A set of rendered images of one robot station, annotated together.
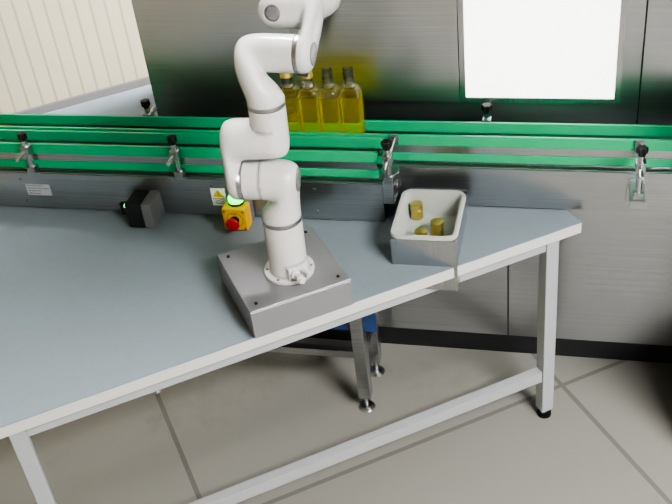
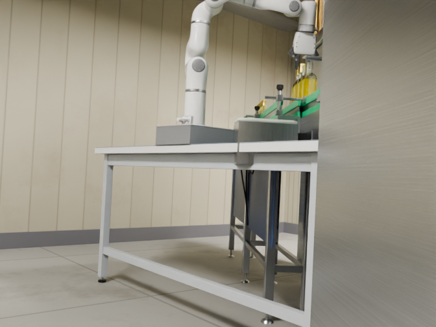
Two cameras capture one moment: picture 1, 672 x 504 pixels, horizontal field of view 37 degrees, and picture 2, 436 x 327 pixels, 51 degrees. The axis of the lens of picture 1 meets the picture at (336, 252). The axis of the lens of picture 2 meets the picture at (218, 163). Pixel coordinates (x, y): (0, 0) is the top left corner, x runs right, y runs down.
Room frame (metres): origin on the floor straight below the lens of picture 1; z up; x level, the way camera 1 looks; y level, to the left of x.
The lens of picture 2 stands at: (1.36, -1.83, 0.63)
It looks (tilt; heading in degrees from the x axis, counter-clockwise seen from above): 1 degrees up; 69
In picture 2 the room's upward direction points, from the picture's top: 3 degrees clockwise
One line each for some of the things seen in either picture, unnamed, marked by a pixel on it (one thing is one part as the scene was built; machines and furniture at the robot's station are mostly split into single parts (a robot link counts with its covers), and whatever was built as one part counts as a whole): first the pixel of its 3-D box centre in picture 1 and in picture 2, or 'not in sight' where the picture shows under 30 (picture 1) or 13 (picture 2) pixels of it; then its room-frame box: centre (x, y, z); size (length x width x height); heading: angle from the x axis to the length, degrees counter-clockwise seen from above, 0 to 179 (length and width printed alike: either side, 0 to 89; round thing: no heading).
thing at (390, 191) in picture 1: (392, 184); (288, 124); (2.29, -0.18, 0.85); 0.09 x 0.04 x 0.07; 163
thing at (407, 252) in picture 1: (430, 222); (271, 135); (2.17, -0.26, 0.79); 0.27 x 0.17 x 0.08; 163
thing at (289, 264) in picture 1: (288, 247); (192, 109); (1.96, 0.11, 0.91); 0.16 x 0.13 x 0.15; 29
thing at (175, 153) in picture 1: (173, 161); (252, 118); (2.40, 0.42, 0.94); 0.07 x 0.04 x 0.13; 163
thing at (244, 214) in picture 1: (238, 214); not in sight; (2.33, 0.26, 0.79); 0.07 x 0.07 x 0.07; 73
